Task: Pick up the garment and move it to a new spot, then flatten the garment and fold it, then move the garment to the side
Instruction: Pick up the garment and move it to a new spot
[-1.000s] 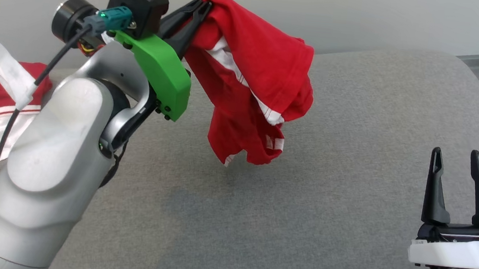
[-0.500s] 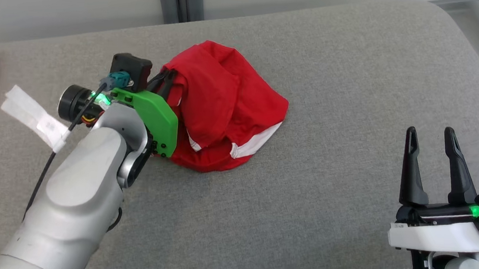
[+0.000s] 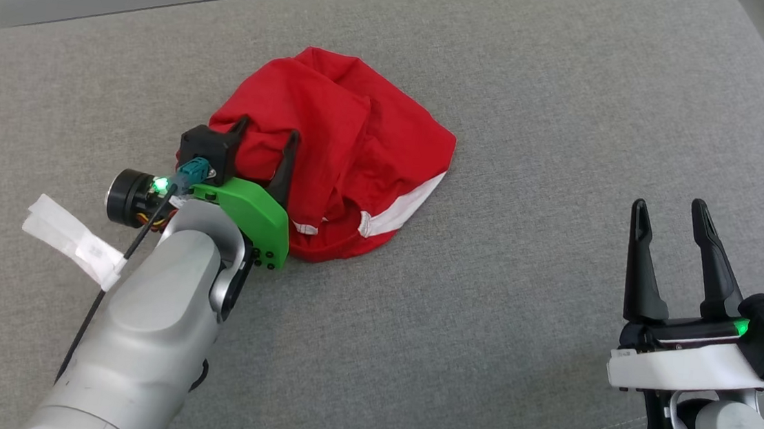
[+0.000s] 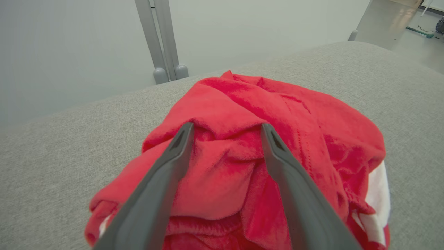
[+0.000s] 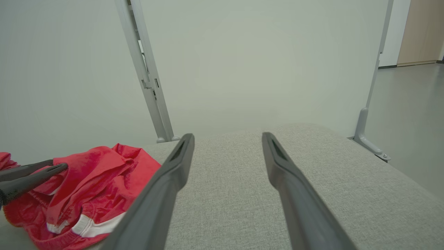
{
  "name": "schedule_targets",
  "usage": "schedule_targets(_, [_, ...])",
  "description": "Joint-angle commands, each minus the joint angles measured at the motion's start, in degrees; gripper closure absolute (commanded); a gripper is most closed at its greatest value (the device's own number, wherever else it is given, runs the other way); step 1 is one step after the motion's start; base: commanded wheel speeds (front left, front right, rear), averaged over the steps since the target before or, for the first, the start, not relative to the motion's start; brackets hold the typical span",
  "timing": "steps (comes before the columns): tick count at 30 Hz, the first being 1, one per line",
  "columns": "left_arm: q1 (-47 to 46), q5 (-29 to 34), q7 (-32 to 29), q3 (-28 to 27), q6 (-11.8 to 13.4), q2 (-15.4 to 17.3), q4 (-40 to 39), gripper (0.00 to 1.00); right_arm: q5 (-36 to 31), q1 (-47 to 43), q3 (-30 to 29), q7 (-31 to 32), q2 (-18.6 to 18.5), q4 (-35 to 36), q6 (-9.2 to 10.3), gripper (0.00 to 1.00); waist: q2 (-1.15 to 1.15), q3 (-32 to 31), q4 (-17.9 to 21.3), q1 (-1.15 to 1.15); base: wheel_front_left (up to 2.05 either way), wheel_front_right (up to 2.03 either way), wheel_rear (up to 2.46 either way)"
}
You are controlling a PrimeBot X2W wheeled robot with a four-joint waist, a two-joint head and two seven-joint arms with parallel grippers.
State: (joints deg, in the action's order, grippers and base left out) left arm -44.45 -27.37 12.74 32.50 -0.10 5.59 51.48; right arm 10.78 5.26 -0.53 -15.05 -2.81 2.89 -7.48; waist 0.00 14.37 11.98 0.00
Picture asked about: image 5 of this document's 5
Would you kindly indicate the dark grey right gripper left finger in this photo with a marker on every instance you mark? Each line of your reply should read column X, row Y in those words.
column 156, row 201

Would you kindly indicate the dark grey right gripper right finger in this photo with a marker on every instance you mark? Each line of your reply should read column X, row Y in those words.
column 301, row 208

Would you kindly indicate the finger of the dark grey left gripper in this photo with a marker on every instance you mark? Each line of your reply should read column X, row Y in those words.
column 31, row 180
column 20, row 171

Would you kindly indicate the red garment with white band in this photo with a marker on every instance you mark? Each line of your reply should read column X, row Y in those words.
column 90, row 180

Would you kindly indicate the light wooden door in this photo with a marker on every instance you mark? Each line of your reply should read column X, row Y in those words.
column 421, row 31

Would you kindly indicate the grey double partition post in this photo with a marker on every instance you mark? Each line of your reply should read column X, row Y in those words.
column 154, row 100

